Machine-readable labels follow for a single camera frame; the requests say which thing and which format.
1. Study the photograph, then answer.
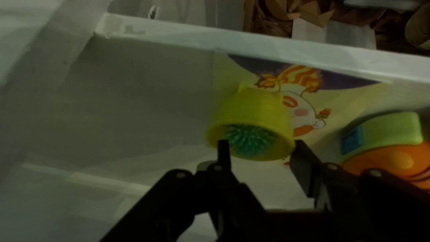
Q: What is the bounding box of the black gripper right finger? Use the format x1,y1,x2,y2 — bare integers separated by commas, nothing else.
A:
289,140,322,197

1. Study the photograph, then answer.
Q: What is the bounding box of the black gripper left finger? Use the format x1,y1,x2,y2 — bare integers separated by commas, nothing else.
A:
218,140,232,170

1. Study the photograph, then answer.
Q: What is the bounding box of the yellow cup with ears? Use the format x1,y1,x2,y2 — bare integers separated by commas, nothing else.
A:
206,84,296,161

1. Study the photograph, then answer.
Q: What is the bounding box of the green spiky ball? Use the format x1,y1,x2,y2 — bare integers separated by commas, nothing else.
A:
226,125,277,157

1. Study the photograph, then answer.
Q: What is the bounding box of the orange green toy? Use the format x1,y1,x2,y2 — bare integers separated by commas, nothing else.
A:
340,111,430,192

